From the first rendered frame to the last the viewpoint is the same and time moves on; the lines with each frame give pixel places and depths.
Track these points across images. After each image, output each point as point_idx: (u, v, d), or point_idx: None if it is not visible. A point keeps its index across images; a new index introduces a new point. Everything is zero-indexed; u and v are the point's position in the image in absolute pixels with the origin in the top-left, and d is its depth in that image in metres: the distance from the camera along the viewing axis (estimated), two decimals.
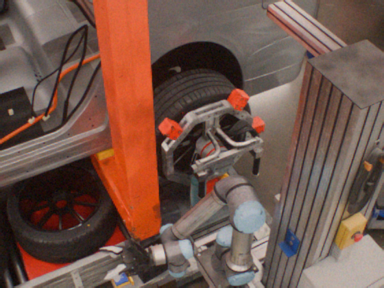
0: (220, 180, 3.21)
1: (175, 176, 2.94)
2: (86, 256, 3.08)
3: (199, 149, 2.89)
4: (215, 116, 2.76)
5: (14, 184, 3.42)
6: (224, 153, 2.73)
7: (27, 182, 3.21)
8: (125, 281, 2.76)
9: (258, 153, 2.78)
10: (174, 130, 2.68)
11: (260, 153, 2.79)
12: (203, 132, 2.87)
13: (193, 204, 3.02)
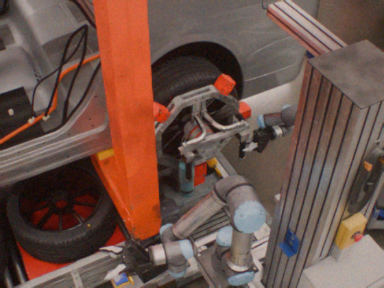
0: (208, 164, 3.29)
1: (164, 160, 3.02)
2: (86, 256, 3.08)
3: (187, 134, 2.98)
4: (201, 101, 2.85)
5: (14, 184, 3.42)
6: (210, 136, 2.81)
7: (27, 182, 3.21)
8: (125, 281, 2.76)
9: (243, 136, 2.87)
10: (162, 114, 2.77)
11: (245, 136, 2.88)
12: (190, 116, 2.96)
13: (181, 186, 3.11)
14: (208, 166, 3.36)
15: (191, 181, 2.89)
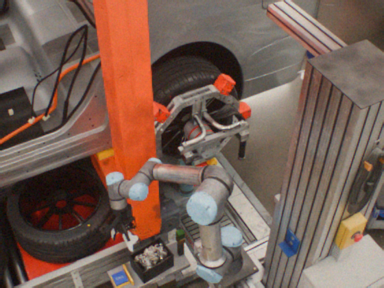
0: (208, 164, 3.29)
1: (164, 160, 3.02)
2: (86, 256, 3.08)
3: (187, 134, 2.98)
4: (201, 101, 2.85)
5: (14, 184, 3.42)
6: (210, 136, 2.81)
7: (27, 182, 3.21)
8: (125, 281, 2.76)
9: (243, 136, 2.87)
10: (162, 113, 2.77)
11: (245, 136, 2.88)
12: (190, 116, 2.96)
13: (181, 186, 3.11)
14: None
15: None
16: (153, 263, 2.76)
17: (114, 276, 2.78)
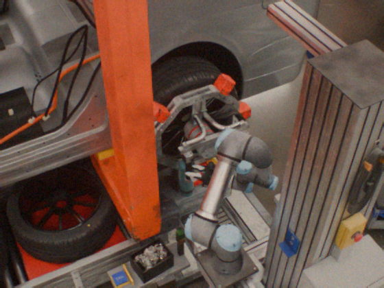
0: None
1: (164, 160, 3.02)
2: (86, 256, 3.08)
3: (187, 134, 2.98)
4: (201, 101, 2.85)
5: (14, 184, 3.42)
6: (210, 136, 2.81)
7: (27, 182, 3.21)
8: (125, 281, 2.76)
9: None
10: (162, 113, 2.77)
11: None
12: (190, 116, 2.96)
13: (181, 186, 3.11)
14: None
15: (191, 181, 2.89)
16: (153, 263, 2.76)
17: (114, 276, 2.78)
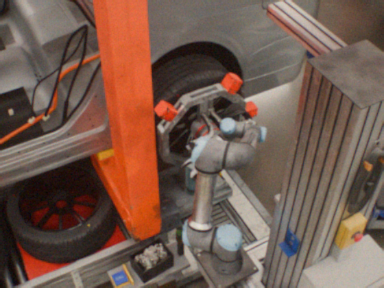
0: None
1: (171, 158, 3.03)
2: (86, 256, 3.08)
3: (194, 132, 2.99)
4: (209, 99, 2.86)
5: (14, 184, 3.42)
6: (218, 134, 2.82)
7: (27, 182, 3.21)
8: (125, 281, 2.76)
9: None
10: (169, 112, 2.78)
11: None
12: (197, 115, 2.97)
13: (188, 185, 3.12)
14: None
15: None
16: (153, 263, 2.76)
17: (114, 276, 2.78)
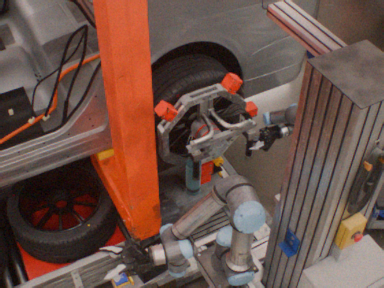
0: (214, 163, 3.30)
1: (171, 158, 3.03)
2: (86, 256, 3.08)
3: (194, 132, 2.99)
4: (209, 99, 2.86)
5: (14, 184, 3.42)
6: (218, 134, 2.82)
7: (27, 182, 3.21)
8: (125, 281, 2.76)
9: (250, 135, 2.87)
10: (169, 112, 2.78)
11: (252, 135, 2.88)
12: (197, 115, 2.97)
13: (188, 185, 3.12)
14: (214, 164, 3.37)
15: (199, 180, 2.90)
16: None
17: None
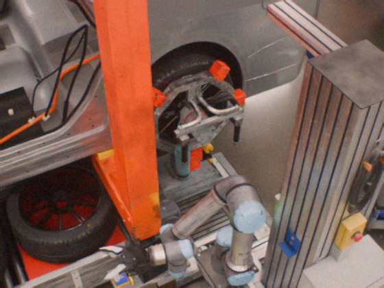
0: (204, 149, 3.38)
1: (160, 144, 3.11)
2: (86, 256, 3.08)
3: (183, 118, 3.07)
4: (197, 86, 2.94)
5: (14, 184, 3.42)
6: (206, 119, 2.90)
7: (27, 182, 3.21)
8: (125, 281, 2.76)
9: (237, 121, 2.95)
10: (158, 98, 2.85)
11: (239, 121, 2.96)
12: (186, 101, 3.05)
13: (177, 170, 3.20)
14: (204, 151, 3.45)
15: (187, 164, 2.98)
16: None
17: None
